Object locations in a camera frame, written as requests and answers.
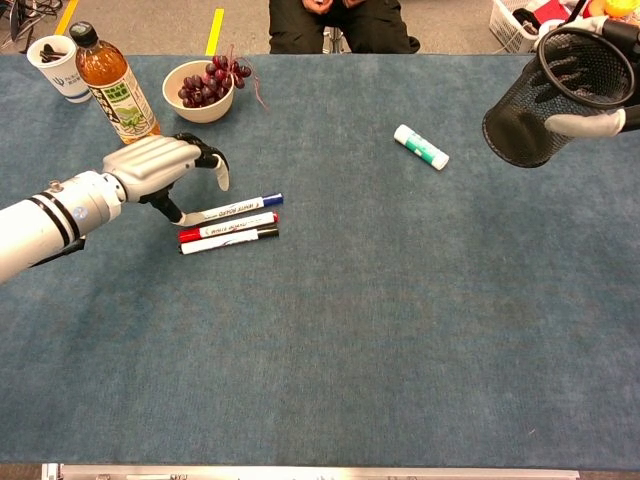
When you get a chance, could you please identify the seated person black trousers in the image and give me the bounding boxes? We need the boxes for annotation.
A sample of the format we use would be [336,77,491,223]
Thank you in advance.
[268,0,421,55]

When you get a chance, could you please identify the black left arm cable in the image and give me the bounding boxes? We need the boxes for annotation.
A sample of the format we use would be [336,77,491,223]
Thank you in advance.
[29,238,87,269]

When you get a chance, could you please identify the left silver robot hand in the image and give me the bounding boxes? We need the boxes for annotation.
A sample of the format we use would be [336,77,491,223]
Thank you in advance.
[102,132,231,227]

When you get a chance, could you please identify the red paper sheet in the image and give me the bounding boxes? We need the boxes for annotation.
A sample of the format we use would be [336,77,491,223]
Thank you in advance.
[529,0,574,21]

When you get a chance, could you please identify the blue cap whiteboard marker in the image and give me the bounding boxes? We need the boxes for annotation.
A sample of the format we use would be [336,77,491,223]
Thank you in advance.
[192,192,285,224]

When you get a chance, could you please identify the white plastic basket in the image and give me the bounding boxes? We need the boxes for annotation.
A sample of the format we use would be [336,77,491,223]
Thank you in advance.
[488,0,591,54]

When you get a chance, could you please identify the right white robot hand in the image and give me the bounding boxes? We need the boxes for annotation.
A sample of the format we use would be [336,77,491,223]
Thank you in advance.
[533,14,640,139]

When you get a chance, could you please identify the amber tea bottle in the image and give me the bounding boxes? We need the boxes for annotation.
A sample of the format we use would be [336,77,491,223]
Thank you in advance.
[68,20,162,146]

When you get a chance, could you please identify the metal stool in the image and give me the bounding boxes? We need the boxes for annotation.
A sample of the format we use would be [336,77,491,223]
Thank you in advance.
[322,25,351,55]

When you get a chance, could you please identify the blue felt table cover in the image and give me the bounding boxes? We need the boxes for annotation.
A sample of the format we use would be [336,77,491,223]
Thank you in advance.
[0,53,640,469]

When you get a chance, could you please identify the white green glue stick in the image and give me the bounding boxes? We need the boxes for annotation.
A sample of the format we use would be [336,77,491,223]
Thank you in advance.
[393,123,451,172]

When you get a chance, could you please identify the black cap whiteboard marker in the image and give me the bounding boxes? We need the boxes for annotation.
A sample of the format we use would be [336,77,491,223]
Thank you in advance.
[178,227,280,256]

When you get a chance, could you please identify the cream bowl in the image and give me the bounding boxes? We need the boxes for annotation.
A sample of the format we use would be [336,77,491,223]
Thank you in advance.
[161,59,236,124]

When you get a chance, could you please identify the red cap whiteboard marker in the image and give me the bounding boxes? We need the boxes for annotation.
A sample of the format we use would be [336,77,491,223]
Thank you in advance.
[178,210,280,244]

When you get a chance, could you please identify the white paper cup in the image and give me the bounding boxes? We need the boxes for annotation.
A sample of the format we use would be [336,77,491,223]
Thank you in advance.
[26,34,94,105]

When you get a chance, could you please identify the yellow floor tape strip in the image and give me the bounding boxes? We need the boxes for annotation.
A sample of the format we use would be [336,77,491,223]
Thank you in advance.
[205,8,226,57]
[54,0,80,36]

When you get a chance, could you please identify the dark red grape bunch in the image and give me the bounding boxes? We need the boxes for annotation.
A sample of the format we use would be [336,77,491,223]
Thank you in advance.
[177,43,271,112]

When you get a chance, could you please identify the black mesh pen holder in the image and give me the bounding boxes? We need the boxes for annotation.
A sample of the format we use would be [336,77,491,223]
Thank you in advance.
[482,27,636,169]

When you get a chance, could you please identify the tangle of black cables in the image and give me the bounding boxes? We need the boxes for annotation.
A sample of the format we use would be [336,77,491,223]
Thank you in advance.
[0,0,64,51]

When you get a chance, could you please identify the dark clips in cup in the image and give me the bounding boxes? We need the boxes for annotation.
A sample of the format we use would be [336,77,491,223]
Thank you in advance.
[38,43,70,64]

